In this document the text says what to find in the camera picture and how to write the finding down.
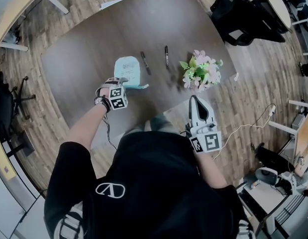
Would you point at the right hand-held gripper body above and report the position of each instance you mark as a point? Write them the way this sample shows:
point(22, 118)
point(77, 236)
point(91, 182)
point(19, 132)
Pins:
point(211, 142)

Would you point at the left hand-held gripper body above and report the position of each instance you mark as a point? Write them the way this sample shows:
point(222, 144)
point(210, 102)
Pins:
point(118, 98)

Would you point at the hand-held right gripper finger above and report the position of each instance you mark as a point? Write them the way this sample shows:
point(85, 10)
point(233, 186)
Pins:
point(211, 117)
point(193, 111)

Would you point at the light blue pencil pouch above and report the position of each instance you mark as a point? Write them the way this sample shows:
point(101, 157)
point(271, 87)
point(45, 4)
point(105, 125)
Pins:
point(127, 68)

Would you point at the black pen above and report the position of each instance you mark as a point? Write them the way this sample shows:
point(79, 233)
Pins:
point(166, 57)
point(145, 63)

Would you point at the person's right forearm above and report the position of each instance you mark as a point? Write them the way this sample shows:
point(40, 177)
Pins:
point(211, 170)

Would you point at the person's left forearm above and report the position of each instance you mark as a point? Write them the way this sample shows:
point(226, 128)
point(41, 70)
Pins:
point(86, 126)

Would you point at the person's left hand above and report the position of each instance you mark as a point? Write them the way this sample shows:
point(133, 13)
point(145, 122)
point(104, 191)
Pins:
point(103, 94)

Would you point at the black wrist watch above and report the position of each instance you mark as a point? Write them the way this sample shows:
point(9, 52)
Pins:
point(102, 103)

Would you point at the person's grey trouser leg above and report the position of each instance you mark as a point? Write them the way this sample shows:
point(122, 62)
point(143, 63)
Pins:
point(160, 124)

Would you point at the pink flowers in white pot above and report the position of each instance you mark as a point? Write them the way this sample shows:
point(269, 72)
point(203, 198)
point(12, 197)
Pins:
point(202, 71)

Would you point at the white paper scrap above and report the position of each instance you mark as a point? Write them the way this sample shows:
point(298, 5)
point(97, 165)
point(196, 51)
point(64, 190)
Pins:
point(236, 76)

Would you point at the white power strip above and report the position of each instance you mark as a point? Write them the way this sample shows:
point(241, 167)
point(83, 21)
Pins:
point(272, 109)

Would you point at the white headset device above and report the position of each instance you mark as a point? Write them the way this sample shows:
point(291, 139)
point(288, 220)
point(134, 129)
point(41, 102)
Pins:
point(267, 175)

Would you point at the person's black t-shirt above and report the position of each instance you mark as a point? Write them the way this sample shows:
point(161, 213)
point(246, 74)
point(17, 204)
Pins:
point(156, 183)

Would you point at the white table foot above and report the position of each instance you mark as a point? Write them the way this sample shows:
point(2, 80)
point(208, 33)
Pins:
point(111, 3)

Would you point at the black office chair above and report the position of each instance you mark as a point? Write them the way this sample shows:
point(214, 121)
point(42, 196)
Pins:
point(243, 21)
point(2, 108)

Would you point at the light wooden desk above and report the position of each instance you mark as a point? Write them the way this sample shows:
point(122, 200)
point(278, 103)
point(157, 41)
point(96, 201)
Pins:
point(17, 4)

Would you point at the round white table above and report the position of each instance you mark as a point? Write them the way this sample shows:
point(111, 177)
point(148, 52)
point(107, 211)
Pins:
point(275, 1)

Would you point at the white frame wooden desk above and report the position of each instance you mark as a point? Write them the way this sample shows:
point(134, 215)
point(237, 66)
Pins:
point(305, 138)

